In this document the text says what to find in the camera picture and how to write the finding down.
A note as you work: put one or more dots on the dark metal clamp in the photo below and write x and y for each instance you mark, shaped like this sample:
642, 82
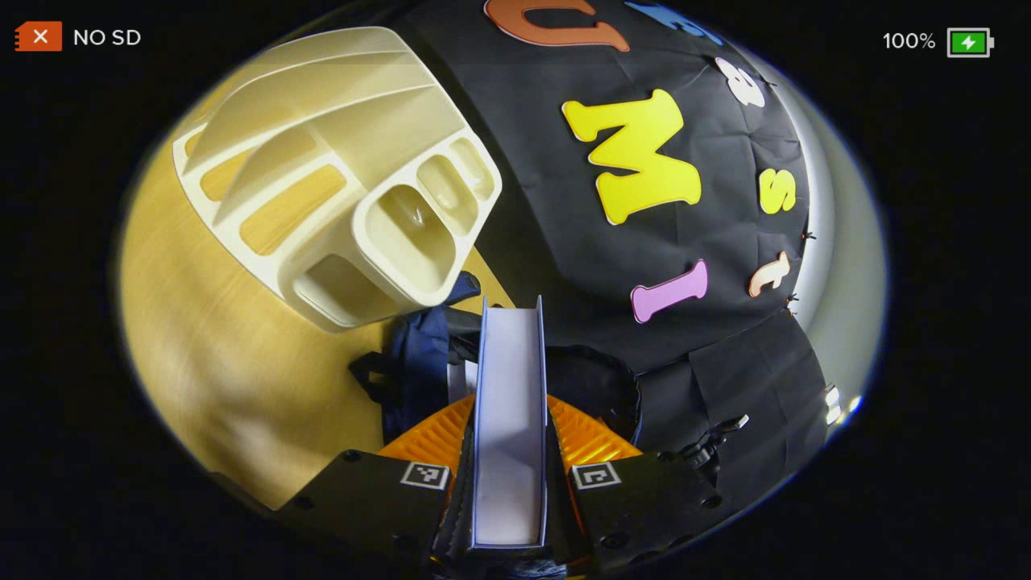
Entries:
709, 443

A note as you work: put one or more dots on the blue schoolbag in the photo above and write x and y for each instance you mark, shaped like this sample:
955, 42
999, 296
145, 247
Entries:
419, 362

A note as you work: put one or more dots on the black backdrop cloth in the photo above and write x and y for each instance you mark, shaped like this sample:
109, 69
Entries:
523, 201

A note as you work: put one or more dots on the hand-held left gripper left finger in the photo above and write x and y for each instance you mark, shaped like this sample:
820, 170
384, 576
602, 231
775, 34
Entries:
362, 499

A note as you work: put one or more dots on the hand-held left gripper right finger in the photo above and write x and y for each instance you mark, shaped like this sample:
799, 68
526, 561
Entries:
644, 499

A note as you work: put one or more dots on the cream plastic bookshelf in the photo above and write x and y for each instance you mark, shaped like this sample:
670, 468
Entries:
322, 105

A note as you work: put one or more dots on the grey-blue book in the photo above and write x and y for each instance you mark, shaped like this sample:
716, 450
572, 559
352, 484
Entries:
507, 403

